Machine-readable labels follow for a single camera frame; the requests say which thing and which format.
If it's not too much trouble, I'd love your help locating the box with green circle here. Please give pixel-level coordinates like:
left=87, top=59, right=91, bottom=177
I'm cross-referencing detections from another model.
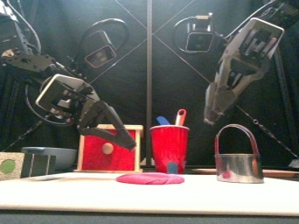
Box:
left=0, top=151, right=57, bottom=182

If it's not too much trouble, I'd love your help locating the blue utensil handle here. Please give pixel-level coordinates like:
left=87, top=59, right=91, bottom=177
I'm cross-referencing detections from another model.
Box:
left=155, top=115, right=172, bottom=127

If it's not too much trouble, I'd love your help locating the red drawer with round knob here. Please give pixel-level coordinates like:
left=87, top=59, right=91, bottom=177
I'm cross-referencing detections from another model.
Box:
left=80, top=129, right=136, bottom=172

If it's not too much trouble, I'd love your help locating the black camera cable loop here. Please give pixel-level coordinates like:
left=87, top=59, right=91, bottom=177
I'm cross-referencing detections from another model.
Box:
left=172, top=16, right=203, bottom=54
left=76, top=17, right=131, bottom=64

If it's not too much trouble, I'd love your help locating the diagonal metal brace rod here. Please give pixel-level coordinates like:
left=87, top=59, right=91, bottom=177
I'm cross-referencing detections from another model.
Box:
left=235, top=104, right=299, bottom=160

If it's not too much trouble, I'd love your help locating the grey bowl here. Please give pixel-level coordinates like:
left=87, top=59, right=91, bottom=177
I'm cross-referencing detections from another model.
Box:
left=20, top=146, right=79, bottom=172

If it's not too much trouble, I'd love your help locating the red plastic cup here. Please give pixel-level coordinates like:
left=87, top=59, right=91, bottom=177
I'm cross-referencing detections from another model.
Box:
left=148, top=124, right=191, bottom=175

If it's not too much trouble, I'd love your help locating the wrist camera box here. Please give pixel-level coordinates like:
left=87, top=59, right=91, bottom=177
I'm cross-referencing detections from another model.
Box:
left=183, top=13, right=216, bottom=53
left=82, top=30, right=118, bottom=70

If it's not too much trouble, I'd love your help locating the vertical metal frame pole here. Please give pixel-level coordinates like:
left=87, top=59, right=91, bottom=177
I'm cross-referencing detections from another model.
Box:
left=144, top=0, right=155, bottom=168

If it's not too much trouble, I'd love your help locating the white cutting board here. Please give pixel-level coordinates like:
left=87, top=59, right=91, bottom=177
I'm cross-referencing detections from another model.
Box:
left=0, top=171, right=299, bottom=217

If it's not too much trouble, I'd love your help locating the orange utensil handle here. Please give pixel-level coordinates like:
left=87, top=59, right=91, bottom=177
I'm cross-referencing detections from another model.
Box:
left=174, top=108, right=188, bottom=127

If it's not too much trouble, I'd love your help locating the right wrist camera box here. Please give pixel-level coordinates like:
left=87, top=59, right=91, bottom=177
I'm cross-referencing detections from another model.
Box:
left=183, top=13, right=216, bottom=53

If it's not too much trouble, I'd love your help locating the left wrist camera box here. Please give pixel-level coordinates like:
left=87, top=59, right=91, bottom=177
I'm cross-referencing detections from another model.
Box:
left=82, top=30, right=118, bottom=70

